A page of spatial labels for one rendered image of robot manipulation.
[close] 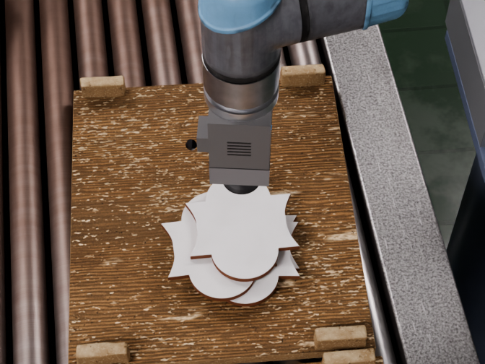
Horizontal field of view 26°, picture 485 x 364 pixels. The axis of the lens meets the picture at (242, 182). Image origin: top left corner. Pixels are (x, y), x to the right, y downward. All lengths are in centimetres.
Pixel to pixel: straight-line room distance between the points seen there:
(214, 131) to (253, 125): 4
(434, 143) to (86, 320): 149
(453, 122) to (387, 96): 118
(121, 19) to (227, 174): 50
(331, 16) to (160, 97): 50
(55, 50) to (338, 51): 40
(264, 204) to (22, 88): 40
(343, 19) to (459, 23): 59
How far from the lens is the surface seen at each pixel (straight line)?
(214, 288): 122
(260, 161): 108
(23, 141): 142
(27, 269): 130
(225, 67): 97
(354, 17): 97
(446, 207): 247
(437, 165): 254
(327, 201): 131
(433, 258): 131
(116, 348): 119
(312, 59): 148
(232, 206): 127
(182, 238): 125
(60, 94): 146
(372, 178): 137
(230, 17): 92
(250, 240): 124
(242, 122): 103
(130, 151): 136
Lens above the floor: 202
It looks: 55 degrees down
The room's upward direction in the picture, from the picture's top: straight up
